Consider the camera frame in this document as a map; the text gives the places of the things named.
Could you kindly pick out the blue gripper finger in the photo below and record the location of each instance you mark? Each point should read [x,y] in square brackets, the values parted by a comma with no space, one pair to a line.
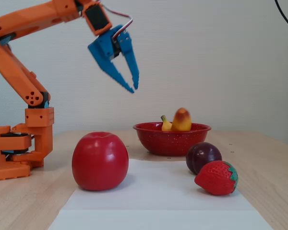
[131,61]
[117,76]

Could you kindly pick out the blue gripper body with servo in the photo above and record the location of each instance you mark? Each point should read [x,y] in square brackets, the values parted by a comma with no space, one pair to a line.
[102,49]

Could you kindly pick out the yellow toy banana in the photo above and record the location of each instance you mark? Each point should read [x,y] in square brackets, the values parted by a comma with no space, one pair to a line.
[181,122]

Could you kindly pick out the orange robot base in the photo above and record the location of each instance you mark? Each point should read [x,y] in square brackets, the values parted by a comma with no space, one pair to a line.
[38,134]

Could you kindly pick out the red speckled bowl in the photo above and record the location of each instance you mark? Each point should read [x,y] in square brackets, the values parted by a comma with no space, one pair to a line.
[170,143]

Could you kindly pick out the red toy apple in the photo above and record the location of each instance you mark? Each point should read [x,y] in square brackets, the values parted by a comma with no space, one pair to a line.
[99,163]

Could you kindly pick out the dark purple toy plum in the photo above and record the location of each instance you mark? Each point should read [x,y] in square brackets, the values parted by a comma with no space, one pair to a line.
[204,153]

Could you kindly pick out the white paper sheet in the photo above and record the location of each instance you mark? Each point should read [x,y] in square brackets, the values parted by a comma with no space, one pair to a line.
[158,203]

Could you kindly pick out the red toy strawberry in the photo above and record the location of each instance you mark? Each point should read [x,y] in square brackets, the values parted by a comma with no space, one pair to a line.
[214,178]

